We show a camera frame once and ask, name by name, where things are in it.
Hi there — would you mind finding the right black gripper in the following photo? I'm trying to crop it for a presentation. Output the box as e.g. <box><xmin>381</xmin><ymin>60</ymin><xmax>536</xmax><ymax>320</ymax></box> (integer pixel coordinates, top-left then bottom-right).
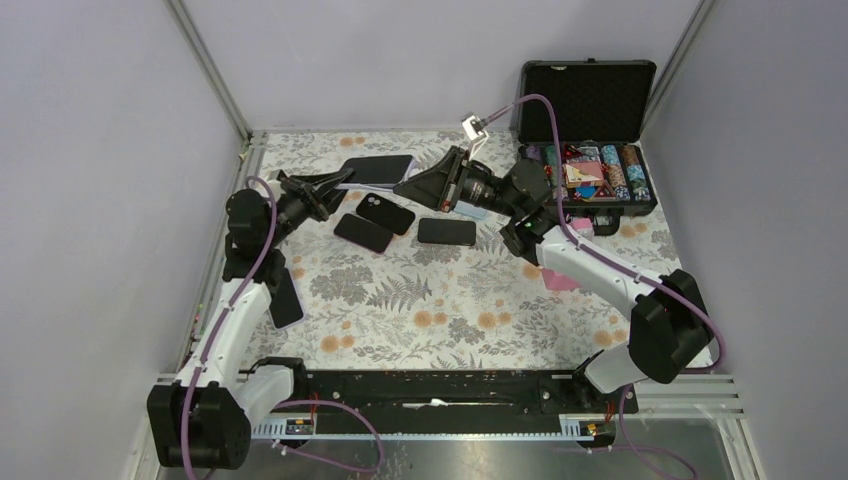
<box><xmin>393</xmin><ymin>147</ymin><xmax>520</xmax><ymax>220</ymax></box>

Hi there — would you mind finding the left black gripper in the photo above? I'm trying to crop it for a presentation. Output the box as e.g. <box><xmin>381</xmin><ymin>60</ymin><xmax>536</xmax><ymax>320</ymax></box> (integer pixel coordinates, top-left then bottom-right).
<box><xmin>265</xmin><ymin>170</ymin><xmax>360</xmax><ymax>248</ymax></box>

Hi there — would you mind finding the light blue phone case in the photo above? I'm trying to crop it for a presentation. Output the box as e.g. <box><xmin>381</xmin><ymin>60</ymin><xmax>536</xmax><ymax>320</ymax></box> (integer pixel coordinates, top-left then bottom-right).
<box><xmin>455</xmin><ymin>203</ymin><xmax>488</xmax><ymax>220</ymax></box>

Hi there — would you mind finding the black phone case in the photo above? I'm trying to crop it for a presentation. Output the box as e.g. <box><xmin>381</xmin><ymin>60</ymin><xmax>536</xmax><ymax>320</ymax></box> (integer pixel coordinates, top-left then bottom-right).
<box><xmin>355</xmin><ymin>193</ymin><xmax>416</xmax><ymax>236</ymax></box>

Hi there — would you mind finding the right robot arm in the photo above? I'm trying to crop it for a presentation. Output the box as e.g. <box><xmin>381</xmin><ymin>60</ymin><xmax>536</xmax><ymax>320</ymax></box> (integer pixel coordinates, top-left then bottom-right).
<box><xmin>393</xmin><ymin>147</ymin><xmax>722</xmax><ymax>412</ymax></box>

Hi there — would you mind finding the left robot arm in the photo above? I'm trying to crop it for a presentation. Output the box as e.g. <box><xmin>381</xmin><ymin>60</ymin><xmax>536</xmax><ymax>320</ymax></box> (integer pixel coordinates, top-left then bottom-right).
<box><xmin>146</xmin><ymin>168</ymin><xmax>354</xmax><ymax>472</ymax></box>

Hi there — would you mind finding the black poker chip case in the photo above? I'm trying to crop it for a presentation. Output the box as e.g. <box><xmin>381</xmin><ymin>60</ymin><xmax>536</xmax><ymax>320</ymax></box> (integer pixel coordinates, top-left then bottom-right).
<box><xmin>517</xmin><ymin>59</ymin><xmax>658</xmax><ymax>236</ymax></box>

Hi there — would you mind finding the floral tablecloth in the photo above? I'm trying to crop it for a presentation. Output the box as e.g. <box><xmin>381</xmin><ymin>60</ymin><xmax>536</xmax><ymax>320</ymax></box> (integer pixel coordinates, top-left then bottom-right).
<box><xmin>240</xmin><ymin>131</ymin><xmax>681</xmax><ymax>370</ymax></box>

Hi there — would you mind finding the playing cards deck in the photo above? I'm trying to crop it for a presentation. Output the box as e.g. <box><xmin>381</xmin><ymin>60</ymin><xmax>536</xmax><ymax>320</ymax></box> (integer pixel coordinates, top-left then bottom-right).
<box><xmin>563</xmin><ymin>160</ymin><xmax>605</xmax><ymax>188</ymax></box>

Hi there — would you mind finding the pink box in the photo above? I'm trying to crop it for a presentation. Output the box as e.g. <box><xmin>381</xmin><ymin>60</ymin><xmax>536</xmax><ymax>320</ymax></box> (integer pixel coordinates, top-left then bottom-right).
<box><xmin>540</xmin><ymin>217</ymin><xmax>594</xmax><ymax>292</ymax></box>

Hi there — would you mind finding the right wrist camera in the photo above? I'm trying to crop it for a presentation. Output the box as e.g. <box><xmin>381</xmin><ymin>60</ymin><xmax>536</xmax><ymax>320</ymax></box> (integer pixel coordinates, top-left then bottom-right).
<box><xmin>461</xmin><ymin>113</ymin><xmax>489</xmax><ymax>151</ymax></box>

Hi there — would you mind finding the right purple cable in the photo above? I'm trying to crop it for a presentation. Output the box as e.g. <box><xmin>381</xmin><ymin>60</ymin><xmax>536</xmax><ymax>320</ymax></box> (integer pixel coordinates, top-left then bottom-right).
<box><xmin>483</xmin><ymin>93</ymin><xmax>727</xmax><ymax>480</ymax></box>

